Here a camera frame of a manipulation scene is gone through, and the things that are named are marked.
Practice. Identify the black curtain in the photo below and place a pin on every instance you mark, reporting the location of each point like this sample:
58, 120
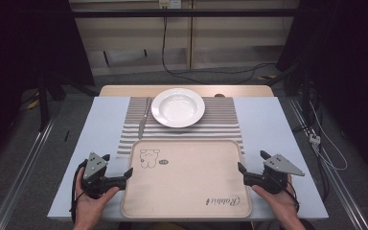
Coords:
22, 48
348, 64

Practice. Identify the person's left hand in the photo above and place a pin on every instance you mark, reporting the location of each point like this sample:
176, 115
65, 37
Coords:
89, 211

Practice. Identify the white power plug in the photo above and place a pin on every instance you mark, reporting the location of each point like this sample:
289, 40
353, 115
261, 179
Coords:
314, 139

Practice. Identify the white deep plate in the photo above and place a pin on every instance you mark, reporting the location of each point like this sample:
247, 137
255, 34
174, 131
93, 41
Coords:
178, 108

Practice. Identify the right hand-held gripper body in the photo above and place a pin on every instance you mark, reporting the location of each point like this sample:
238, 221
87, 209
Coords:
276, 179

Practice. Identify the person's right hand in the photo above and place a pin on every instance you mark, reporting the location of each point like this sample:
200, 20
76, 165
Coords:
282, 207

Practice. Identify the beige tray with bear print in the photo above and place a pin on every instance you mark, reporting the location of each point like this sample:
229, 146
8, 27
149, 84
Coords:
185, 182

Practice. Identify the black horizontal bar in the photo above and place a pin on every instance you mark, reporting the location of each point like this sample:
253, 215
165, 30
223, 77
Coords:
185, 13

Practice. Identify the wooden table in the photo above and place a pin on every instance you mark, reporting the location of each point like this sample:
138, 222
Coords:
124, 91

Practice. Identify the yellow floor tape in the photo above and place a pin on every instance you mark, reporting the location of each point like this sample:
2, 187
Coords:
33, 103
266, 77

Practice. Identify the small black floor object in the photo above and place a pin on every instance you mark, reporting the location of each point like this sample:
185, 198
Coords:
66, 135

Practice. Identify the striped placemat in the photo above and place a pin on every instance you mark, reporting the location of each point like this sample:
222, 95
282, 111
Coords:
218, 119

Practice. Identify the small brown round object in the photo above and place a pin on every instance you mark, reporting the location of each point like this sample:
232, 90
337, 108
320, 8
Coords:
219, 95

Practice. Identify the silver fork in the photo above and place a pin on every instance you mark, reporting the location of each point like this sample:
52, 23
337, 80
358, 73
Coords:
144, 119

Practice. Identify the aluminium floor rail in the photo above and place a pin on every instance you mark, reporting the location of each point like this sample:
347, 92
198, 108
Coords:
338, 179
19, 179

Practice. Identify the black metal stand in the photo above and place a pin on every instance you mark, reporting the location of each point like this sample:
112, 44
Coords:
43, 102

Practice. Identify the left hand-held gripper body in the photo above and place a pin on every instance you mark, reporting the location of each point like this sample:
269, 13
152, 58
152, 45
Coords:
94, 169

